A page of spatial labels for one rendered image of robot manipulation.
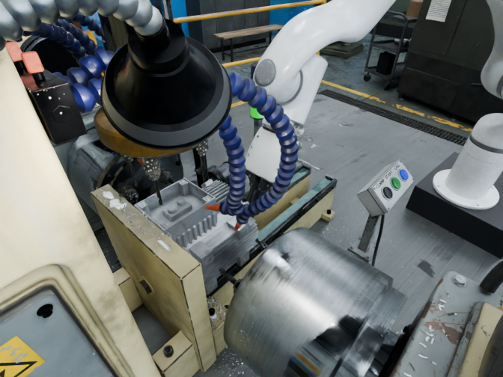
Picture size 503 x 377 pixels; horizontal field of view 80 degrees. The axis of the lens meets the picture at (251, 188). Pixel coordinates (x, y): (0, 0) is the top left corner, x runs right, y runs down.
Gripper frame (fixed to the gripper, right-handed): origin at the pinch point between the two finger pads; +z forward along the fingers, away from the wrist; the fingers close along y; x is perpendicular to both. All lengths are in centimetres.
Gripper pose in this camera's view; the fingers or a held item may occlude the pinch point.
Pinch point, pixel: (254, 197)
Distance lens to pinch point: 67.8
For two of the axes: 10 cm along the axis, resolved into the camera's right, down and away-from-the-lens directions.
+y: -7.3, -4.2, 5.3
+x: -5.9, 0.0, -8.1
